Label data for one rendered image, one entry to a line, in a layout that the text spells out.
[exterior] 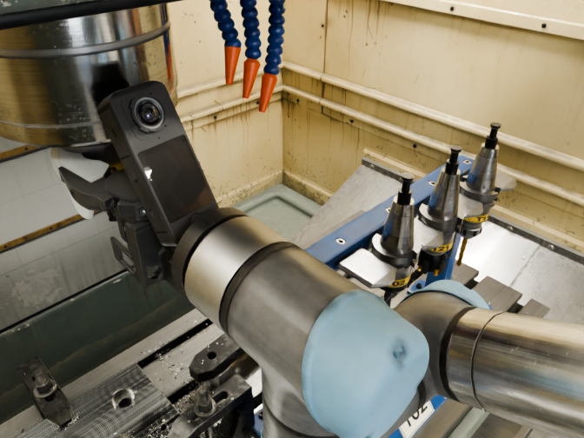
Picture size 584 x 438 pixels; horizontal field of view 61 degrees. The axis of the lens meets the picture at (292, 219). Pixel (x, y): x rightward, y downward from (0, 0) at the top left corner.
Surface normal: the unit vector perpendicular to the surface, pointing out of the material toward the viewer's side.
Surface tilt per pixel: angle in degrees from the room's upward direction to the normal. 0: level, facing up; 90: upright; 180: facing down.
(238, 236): 6
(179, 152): 61
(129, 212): 91
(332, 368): 50
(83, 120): 90
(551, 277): 24
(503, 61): 90
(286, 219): 0
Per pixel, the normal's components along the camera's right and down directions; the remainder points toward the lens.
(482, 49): -0.72, 0.39
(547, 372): -0.76, -0.40
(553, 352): -0.59, -0.69
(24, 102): -0.10, 0.57
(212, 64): 0.69, 0.42
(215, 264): -0.48, -0.31
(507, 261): -0.28, -0.59
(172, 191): 0.65, -0.05
